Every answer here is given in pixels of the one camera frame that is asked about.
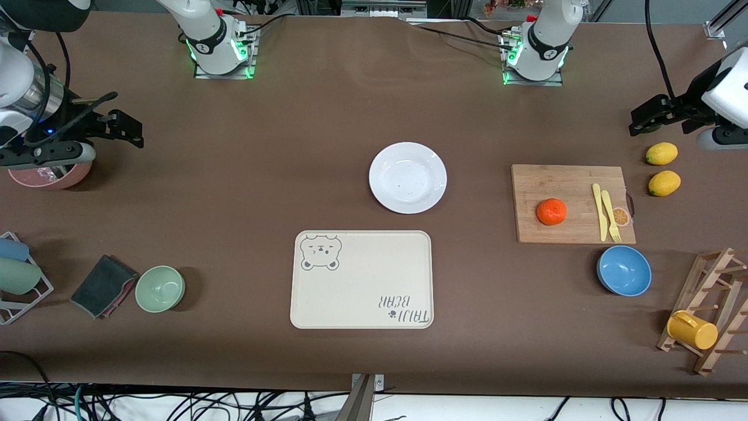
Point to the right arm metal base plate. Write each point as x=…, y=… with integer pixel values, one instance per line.
x=252, y=58

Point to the light blue cup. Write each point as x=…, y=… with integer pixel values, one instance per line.
x=13, y=249

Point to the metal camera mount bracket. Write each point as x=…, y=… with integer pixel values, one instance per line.
x=363, y=397

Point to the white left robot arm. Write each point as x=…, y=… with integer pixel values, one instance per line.
x=546, y=41

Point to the pink bowl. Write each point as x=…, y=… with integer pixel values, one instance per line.
x=79, y=175

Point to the dark grey folded cloth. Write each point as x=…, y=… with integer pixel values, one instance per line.
x=102, y=286

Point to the yellow plastic fork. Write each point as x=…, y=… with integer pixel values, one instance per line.
x=609, y=210

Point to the aluminium frame profile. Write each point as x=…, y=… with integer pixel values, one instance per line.
x=721, y=20

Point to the blue bowl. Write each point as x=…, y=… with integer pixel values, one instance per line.
x=624, y=271

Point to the pale green bowl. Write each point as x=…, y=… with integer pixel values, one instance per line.
x=159, y=289

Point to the dark green avocado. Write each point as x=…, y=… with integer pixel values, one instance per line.
x=655, y=128

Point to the wooden cutting board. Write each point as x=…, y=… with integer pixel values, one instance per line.
x=555, y=187

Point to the beige bear print tray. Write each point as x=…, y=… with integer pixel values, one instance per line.
x=362, y=286

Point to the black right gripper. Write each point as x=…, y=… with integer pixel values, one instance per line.
x=75, y=120

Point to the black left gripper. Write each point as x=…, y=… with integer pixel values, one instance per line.
x=690, y=100

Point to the yellow plastic knife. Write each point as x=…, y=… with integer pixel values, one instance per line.
x=599, y=213

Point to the orange slice print disc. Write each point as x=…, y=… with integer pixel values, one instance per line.
x=620, y=217

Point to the pale green cup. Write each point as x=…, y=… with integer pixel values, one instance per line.
x=17, y=276

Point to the metal scoop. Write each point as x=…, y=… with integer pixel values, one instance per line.
x=58, y=172

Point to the orange mandarin fruit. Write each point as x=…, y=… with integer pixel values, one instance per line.
x=551, y=211

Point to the yellow lemon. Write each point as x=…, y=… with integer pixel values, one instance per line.
x=664, y=183
x=662, y=154

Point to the white round plate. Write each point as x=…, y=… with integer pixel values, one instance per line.
x=407, y=178

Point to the wooden drying rack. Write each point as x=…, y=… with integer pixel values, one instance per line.
x=710, y=275

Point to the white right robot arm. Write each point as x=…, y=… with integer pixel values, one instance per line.
x=213, y=44

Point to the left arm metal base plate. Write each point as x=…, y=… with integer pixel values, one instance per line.
x=555, y=82

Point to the yellow cup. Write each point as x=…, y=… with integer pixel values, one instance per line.
x=692, y=330

